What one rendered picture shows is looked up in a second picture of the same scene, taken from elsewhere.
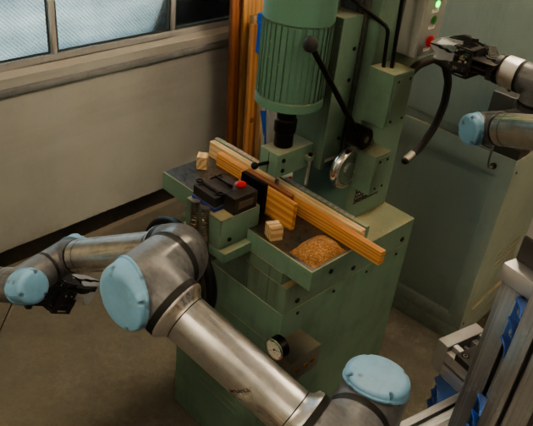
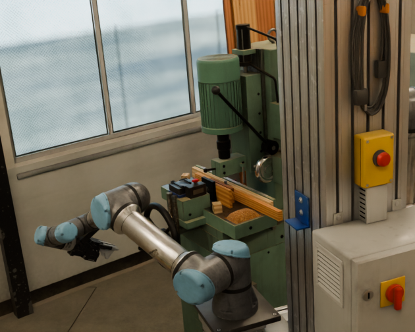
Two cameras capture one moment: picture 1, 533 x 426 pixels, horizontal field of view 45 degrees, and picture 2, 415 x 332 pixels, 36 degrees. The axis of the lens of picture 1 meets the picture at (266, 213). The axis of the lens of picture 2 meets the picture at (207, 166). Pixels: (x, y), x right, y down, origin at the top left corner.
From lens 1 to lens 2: 1.19 m
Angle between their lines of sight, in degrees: 20
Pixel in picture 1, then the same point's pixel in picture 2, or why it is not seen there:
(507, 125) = not seen: hidden behind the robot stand
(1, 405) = not seen: outside the picture
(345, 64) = (253, 103)
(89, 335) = (133, 323)
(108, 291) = (93, 210)
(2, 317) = (76, 314)
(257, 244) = (208, 217)
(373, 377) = (226, 246)
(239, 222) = (195, 203)
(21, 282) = (62, 228)
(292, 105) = (219, 129)
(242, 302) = not seen: hidden behind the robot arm
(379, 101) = (277, 122)
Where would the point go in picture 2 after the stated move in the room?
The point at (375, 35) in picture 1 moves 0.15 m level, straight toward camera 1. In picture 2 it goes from (269, 84) to (257, 93)
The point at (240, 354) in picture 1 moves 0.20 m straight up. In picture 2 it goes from (153, 233) to (146, 173)
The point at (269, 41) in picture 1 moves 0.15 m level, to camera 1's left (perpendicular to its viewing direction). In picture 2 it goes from (201, 94) to (166, 95)
